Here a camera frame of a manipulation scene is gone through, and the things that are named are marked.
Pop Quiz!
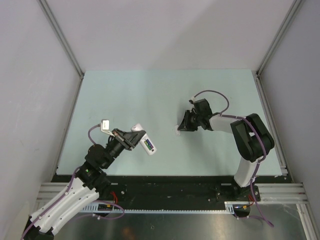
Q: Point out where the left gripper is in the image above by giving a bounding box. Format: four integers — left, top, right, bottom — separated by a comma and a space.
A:
102, 128, 146, 169

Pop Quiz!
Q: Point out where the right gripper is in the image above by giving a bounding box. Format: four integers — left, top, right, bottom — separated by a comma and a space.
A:
178, 110, 203, 132

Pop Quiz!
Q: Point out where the white battery cover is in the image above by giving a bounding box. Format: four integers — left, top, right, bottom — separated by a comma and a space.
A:
174, 125, 181, 136

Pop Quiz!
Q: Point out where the blue battery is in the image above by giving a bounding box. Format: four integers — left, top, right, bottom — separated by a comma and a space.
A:
144, 138, 154, 151

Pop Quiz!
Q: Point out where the green battery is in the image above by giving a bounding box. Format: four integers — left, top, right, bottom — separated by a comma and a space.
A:
143, 139, 154, 152

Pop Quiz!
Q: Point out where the white remote control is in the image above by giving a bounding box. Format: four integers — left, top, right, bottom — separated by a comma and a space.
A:
131, 123, 157, 156

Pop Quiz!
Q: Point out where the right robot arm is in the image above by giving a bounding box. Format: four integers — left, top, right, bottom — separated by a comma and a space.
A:
177, 99, 275, 201

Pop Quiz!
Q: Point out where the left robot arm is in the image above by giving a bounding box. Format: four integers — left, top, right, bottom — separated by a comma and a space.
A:
21, 124, 147, 240

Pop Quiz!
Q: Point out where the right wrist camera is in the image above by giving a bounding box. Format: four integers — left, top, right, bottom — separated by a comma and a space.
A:
189, 96, 199, 105

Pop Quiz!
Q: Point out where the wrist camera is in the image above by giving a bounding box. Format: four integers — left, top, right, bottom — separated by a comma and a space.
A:
189, 96, 199, 105
100, 119, 110, 133

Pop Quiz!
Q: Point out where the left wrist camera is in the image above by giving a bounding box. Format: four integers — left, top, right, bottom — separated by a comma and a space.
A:
100, 119, 110, 133

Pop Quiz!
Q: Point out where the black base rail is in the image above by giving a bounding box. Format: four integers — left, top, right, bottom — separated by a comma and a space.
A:
49, 174, 261, 211

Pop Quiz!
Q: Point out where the white cable duct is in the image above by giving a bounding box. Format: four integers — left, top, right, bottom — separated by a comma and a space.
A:
82, 201, 253, 215

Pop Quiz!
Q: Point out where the right aluminium frame post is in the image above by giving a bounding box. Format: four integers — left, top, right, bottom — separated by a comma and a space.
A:
256, 0, 305, 76

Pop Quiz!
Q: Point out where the aluminium frame post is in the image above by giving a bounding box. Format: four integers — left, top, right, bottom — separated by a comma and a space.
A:
256, 0, 305, 76
37, 0, 84, 80

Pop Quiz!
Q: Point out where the left aluminium frame post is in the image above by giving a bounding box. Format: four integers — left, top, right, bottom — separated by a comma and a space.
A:
37, 0, 84, 80

